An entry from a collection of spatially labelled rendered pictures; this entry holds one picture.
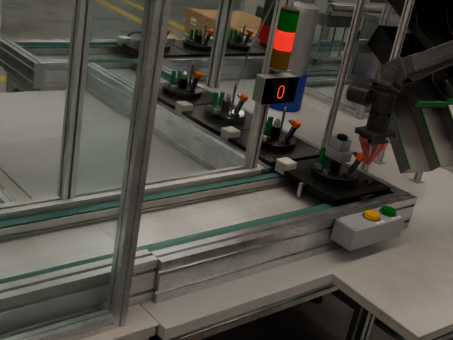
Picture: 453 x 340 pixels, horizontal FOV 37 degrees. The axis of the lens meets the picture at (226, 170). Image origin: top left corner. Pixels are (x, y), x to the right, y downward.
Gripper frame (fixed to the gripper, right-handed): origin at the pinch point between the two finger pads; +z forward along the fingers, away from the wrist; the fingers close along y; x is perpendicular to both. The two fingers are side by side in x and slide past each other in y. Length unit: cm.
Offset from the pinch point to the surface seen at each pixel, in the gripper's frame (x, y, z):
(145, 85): 11, 84, -29
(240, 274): 7, 49, 19
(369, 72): -68, -86, -1
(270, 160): -25.3, 10.5, 8.9
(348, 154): -7.1, -0.6, 1.1
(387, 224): 14.7, 5.5, 10.9
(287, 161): -19.3, 10.0, 6.9
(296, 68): -84, -58, 1
